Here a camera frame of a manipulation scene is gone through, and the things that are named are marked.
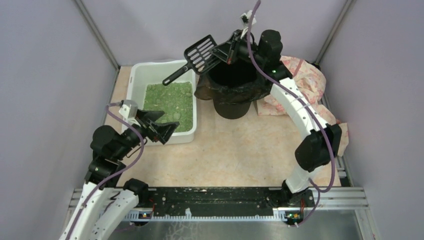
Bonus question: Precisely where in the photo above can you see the green litter clump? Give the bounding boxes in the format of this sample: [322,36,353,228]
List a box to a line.
[173,113,181,121]

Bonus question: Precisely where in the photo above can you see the black litter scoop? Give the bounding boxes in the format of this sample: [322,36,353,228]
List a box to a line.
[162,34,221,86]

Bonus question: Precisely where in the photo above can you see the black trash bin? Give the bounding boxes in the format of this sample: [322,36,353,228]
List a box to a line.
[213,101,252,120]

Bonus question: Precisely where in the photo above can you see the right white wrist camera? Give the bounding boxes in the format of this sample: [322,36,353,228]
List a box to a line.
[239,10,257,38]

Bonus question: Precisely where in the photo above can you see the white plastic litter box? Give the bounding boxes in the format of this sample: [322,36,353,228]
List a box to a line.
[125,60,198,145]

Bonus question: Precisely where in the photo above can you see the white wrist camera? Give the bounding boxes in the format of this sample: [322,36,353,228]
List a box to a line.
[118,99,138,125]
[239,10,257,38]

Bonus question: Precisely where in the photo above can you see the black garbage bag liner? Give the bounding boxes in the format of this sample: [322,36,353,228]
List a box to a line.
[194,61,272,105]

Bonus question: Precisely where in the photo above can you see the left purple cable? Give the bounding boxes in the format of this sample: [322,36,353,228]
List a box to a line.
[64,102,146,240]

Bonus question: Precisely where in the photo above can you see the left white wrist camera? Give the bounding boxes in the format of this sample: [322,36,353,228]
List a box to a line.
[118,99,138,125]

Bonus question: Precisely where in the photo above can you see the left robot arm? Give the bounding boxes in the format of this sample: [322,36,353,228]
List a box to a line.
[60,103,179,240]

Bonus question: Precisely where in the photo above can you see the pink floral cloth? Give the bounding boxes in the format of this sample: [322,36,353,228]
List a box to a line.
[256,55,349,157]

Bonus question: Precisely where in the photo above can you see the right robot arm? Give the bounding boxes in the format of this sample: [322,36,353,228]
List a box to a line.
[207,29,342,194]

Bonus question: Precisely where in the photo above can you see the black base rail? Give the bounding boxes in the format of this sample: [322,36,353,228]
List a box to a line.
[71,179,319,223]

